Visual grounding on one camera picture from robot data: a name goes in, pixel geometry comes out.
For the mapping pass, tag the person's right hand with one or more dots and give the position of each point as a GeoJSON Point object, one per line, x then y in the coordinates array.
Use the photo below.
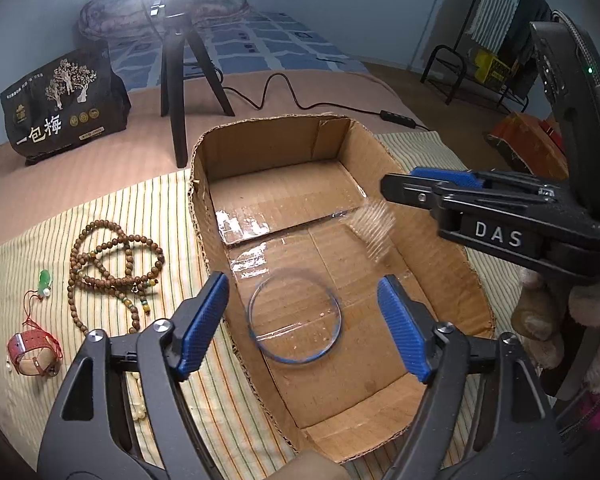
{"type": "Point", "coordinates": [535, 320]}

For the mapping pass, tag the white pearl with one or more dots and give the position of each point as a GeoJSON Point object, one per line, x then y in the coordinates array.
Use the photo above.
{"type": "Point", "coordinates": [8, 367]}

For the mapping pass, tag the dark hanging clothes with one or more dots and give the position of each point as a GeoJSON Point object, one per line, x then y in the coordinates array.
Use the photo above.
{"type": "Point", "coordinates": [527, 20]}

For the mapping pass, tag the blue bangle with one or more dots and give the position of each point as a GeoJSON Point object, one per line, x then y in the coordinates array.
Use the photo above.
{"type": "Point", "coordinates": [275, 356]}

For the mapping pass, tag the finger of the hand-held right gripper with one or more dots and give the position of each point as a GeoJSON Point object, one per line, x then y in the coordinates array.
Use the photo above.
{"type": "Point", "coordinates": [445, 176]}
{"type": "Point", "coordinates": [415, 192]}

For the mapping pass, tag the black metal rack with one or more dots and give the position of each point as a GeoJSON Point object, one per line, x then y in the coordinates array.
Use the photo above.
{"type": "Point", "coordinates": [430, 62]}

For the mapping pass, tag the orange cardboard box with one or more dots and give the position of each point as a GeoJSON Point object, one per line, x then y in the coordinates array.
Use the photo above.
{"type": "Point", "coordinates": [527, 140]}

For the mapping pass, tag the pink patterned clothing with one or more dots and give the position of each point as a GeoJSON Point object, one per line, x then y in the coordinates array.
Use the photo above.
{"type": "Point", "coordinates": [595, 410]}

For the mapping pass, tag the black printed bag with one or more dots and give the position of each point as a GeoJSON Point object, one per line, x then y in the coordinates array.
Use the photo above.
{"type": "Point", "coordinates": [65, 105]}

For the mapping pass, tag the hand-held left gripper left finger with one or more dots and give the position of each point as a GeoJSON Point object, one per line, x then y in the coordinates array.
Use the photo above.
{"type": "Point", "coordinates": [202, 330]}

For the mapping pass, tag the striped hanging cloth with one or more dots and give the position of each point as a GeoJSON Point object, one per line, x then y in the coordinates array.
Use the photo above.
{"type": "Point", "coordinates": [495, 5]}

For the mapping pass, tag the yellow box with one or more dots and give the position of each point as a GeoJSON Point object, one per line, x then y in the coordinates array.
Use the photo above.
{"type": "Point", "coordinates": [492, 66]}

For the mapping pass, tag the blue checked bed sheet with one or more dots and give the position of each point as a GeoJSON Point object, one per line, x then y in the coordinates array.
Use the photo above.
{"type": "Point", "coordinates": [280, 45]}

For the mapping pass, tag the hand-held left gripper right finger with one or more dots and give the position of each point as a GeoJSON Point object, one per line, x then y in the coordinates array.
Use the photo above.
{"type": "Point", "coordinates": [405, 330]}

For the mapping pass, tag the striped yellow cloth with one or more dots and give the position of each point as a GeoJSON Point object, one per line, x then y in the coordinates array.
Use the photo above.
{"type": "Point", "coordinates": [130, 200]}

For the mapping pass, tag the tan bed sheet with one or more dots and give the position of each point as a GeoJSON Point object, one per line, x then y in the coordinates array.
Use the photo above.
{"type": "Point", "coordinates": [105, 150]}

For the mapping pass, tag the black tripod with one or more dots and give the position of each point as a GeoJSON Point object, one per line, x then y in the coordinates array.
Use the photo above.
{"type": "Point", "coordinates": [177, 85]}

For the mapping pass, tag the floral pillow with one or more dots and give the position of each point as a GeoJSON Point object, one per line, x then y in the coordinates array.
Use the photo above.
{"type": "Point", "coordinates": [130, 15]}

